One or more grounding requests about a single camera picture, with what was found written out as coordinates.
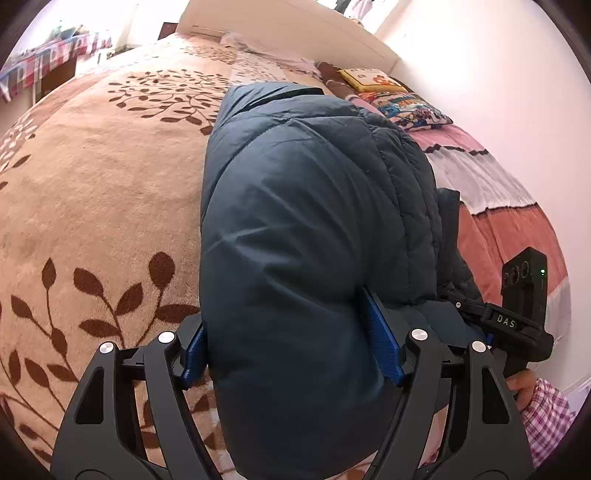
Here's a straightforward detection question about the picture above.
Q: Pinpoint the beige brown leaf-pattern blanket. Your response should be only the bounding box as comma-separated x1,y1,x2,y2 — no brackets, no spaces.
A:
1,34,321,479

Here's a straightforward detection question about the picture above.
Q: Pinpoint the colourful cartoon pillow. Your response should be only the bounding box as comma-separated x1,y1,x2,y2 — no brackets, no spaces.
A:
360,92,453,131

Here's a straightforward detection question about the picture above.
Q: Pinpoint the red plaid tablecloth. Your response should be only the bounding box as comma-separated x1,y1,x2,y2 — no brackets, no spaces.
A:
1,33,112,103

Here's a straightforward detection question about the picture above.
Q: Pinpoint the pink plaid shirt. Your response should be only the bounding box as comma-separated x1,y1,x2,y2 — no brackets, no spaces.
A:
522,378,576,469

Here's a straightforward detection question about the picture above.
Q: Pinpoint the yellow patterned pillow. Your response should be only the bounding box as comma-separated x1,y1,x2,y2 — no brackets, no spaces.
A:
338,68,407,93

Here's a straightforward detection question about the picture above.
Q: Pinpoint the dark navy puffer jacket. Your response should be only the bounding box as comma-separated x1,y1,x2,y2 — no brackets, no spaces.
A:
199,83,479,479

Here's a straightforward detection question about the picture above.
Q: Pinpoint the cream wooden headboard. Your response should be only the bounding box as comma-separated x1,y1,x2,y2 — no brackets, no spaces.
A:
177,0,399,73

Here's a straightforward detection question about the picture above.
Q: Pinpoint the light pink crumpled cloth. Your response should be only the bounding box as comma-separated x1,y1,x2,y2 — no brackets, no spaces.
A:
219,31,321,79

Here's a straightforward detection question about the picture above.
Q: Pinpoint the person's right hand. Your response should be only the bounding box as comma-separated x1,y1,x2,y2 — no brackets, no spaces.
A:
506,369,537,412

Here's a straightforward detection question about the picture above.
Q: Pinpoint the pink striped folded blanket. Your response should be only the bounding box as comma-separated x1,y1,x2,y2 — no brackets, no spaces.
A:
317,62,574,342

